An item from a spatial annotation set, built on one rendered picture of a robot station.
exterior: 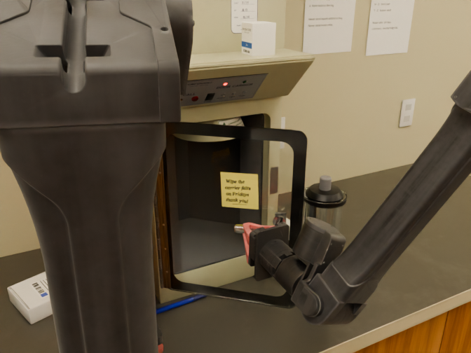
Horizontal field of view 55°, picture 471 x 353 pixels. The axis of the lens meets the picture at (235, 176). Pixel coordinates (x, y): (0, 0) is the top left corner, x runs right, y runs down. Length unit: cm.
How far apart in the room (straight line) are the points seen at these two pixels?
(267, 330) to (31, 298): 54
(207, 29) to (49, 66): 78
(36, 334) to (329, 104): 119
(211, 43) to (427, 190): 53
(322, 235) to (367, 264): 9
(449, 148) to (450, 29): 149
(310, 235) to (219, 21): 47
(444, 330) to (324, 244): 73
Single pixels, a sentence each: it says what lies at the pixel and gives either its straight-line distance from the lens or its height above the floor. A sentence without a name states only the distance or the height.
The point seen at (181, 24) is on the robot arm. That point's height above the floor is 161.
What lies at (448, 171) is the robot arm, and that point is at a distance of 61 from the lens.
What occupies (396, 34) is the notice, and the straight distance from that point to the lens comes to 186.
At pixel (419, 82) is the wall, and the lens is 201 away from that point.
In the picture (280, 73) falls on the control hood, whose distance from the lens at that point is 93.
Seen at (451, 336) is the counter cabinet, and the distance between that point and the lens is 142.
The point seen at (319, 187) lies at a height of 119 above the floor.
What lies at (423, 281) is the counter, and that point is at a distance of 128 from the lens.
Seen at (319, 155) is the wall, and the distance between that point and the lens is 175.
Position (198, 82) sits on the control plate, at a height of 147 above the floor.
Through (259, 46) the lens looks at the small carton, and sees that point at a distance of 90.
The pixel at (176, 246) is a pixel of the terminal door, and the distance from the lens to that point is 101.
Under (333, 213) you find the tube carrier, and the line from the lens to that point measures 111.
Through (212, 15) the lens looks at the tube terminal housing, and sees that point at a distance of 94.
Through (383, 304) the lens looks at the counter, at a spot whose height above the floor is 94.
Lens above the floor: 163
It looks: 23 degrees down
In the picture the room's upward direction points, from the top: straight up
